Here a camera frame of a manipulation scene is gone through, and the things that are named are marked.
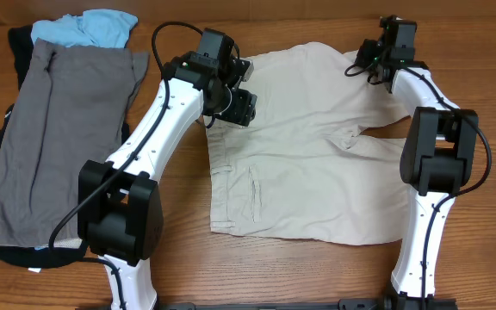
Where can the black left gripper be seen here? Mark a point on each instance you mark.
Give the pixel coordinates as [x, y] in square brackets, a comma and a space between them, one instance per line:
[243, 108]

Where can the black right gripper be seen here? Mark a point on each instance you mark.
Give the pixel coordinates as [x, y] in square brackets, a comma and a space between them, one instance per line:
[361, 59]

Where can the beige cotton shorts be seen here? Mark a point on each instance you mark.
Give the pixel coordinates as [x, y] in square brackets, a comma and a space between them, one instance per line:
[304, 168]

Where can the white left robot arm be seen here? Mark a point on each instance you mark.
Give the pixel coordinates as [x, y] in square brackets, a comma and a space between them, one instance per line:
[122, 219]

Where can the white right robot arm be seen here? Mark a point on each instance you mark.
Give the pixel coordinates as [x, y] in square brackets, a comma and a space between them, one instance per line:
[436, 160]

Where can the light blue garment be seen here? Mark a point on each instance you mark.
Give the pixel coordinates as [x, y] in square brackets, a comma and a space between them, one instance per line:
[105, 28]

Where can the grey shorts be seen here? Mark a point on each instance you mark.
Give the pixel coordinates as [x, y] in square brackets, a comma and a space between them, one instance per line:
[58, 142]

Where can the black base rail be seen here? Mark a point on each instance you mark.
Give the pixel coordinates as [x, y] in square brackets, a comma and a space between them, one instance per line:
[345, 304]

